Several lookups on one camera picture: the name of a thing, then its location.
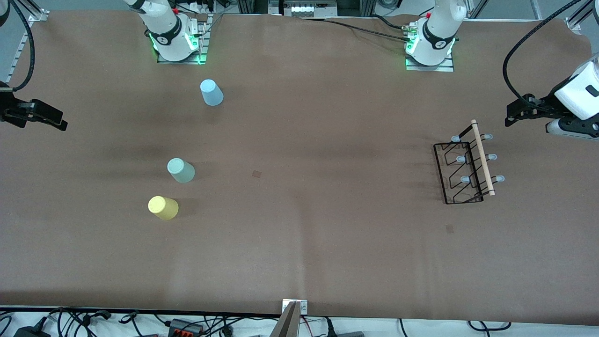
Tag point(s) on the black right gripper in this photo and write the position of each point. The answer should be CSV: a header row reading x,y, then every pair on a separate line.
x,y
13,113

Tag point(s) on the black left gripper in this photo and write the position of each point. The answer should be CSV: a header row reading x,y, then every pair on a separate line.
x,y
544,105

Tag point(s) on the mint green plastic cup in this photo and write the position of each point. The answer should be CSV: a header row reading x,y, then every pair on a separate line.
x,y
181,171

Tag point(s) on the yellow plastic cup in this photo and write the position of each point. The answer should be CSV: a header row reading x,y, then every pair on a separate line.
x,y
164,208

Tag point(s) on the light blue plastic cup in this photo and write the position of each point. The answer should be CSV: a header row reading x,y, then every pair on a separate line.
x,y
212,93

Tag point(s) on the white power strip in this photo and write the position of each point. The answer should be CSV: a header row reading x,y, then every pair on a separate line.
x,y
201,6

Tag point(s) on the brown table mat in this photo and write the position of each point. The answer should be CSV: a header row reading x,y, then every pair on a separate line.
x,y
374,257

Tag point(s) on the black power adapter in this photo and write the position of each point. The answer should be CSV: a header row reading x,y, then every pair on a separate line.
x,y
28,332

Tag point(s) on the control box with white connectors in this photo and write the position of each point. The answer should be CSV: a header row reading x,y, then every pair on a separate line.
x,y
303,8

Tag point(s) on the black orange connector block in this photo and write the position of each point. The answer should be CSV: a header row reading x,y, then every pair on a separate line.
x,y
185,326

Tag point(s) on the grey flat box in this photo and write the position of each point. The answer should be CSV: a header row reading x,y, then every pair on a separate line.
x,y
351,334

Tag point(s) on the black plug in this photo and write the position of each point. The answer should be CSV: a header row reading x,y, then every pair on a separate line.
x,y
330,330

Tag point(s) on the perforated metal rail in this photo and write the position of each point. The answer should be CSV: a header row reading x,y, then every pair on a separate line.
x,y
18,51

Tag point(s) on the aluminium frame extrusion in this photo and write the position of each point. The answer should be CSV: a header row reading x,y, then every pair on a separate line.
x,y
37,14
580,16

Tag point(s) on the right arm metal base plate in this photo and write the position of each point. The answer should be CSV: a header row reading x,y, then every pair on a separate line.
x,y
204,37

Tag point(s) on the small metal bracket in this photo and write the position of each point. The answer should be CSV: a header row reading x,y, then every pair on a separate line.
x,y
304,307

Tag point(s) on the aluminium camera mount profile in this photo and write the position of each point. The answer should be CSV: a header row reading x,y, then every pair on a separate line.
x,y
286,325

